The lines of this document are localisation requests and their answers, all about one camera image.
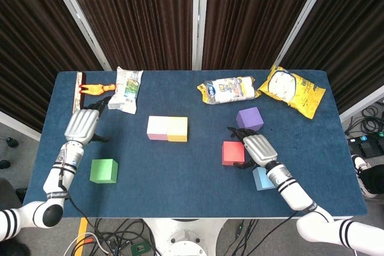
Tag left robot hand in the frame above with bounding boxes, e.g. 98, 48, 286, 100
64, 96, 112, 145

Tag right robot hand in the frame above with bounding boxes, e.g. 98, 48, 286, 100
227, 126, 278, 169

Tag red cube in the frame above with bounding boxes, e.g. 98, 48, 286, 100
221, 141, 246, 166

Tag purple cube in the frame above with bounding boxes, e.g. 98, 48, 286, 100
236, 106, 265, 132

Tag light blue cube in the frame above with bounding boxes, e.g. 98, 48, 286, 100
252, 167, 277, 191

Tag green cube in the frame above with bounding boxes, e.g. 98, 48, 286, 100
89, 158, 119, 184

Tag pink cube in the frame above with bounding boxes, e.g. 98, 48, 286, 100
146, 115, 169, 141

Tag yellow cube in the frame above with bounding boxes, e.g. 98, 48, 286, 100
166, 116, 189, 143

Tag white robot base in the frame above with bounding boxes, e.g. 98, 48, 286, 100
140, 218, 232, 256

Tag long dark red box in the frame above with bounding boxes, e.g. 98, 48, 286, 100
71, 71, 88, 113

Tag yellow rubber chicken toy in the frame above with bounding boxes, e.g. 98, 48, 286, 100
78, 83, 117, 97

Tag white green snack bag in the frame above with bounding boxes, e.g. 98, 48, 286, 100
107, 66, 144, 115

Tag clear wrapped snack pack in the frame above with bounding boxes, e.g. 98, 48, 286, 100
197, 76, 261, 106

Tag yellow bag of cotton balls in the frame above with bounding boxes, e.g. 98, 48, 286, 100
257, 65, 327, 120

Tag blue table mat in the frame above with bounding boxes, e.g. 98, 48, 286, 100
23, 70, 369, 219

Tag dark brown pleated curtain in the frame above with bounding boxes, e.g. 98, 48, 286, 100
202, 0, 324, 71
281, 0, 384, 113
0, 0, 104, 132
61, 0, 195, 71

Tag yellow floor tape strip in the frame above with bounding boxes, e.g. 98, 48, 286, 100
77, 218, 90, 240

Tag white sneaker with black stripes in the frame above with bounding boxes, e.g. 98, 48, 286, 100
350, 153, 373, 179

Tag person leg in dark trousers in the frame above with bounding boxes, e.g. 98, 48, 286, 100
358, 164, 384, 200

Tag green circuit board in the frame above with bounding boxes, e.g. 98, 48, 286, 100
131, 242, 150, 256

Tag white partition frame rail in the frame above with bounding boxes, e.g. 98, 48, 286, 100
338, 85, 384, 122
0, 110, 41, 141

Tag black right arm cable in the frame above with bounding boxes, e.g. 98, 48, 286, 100
260, 207, 304, 239

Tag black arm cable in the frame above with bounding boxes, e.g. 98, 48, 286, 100
58, 164, 91, 224
260, 207, 304, 239

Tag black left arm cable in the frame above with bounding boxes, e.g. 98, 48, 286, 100
58, 164, 91, 224

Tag black cable with green light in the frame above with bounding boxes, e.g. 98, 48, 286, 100
232, 219, 260, 256

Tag white partition frame post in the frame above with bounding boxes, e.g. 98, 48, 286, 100
274, 0, 336, 65
191, 0, 210, 70
44, 0, 113, 71

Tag black floor cable tangle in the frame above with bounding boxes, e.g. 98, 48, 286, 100
89, 218, 160, 256

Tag white floor cable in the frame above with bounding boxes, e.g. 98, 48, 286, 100
62, 231, 113, 256

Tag black coiled cables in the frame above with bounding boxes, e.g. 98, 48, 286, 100
344, 100, 384, 137

